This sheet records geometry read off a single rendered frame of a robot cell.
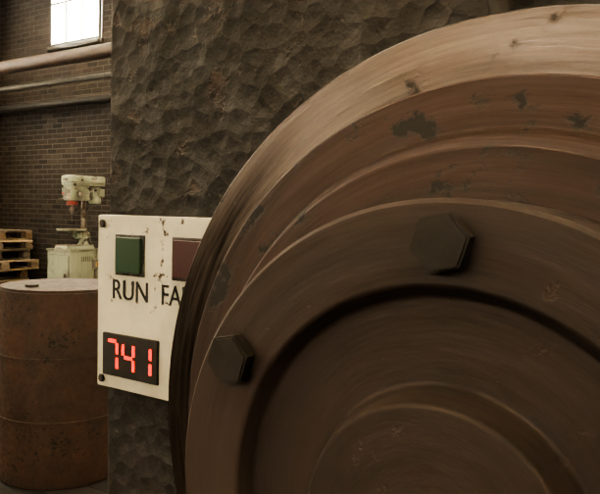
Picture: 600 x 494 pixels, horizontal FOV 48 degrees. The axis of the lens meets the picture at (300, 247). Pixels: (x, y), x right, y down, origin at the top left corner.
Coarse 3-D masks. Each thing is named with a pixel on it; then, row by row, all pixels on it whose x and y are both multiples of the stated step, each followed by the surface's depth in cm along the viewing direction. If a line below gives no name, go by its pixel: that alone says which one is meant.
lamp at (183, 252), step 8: (176, 240) 64; (176, 248) 64; (184, 248) 64; (192, 248) 63; (176, 256) 64; (184, 256) 64; (192, 256) 63; (176, 264) 64; (184, 264) 64; (176, 272) 64; (184, 272) 64
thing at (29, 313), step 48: (0, 288) 306; (48, 288) 302; (96, 288) 306; (0, 336) 303; (48, 336) 294; (96, 336) 303; (0, 384) 304; (48, 384) 295; (96, 384) 304; (0, 432) 305; (48, 432) 296; (96, 432) 306; (48, 480) 297; (96, 480) 307
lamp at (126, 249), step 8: (120, 240) 69; (128, 240) 68; (136, 240) 67; (120, 248) 69; (128, 248) 68; (136, 248) 67; (120, 256) 69; (128, 256) 68; (136, 256) 67; (120, 264) 69; (128, 264) 68; (136, 264) 67; (128, 272) 68; (136, 272) 68
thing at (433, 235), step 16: (432, 224) 26; (448, 224) 26; (464, 224) 26; (416, 240) 27; (432, 240) 27; (448, 240) 26; (464, 240) 26; (416, 256) 27; (432, 256) 27; (448, 256) 26; (464, 256) 26; (224, 336) 33; (240, 336) 33; (224, 352) 33; (240, 352) 32; (224, 368) 33; (240, 368) 32
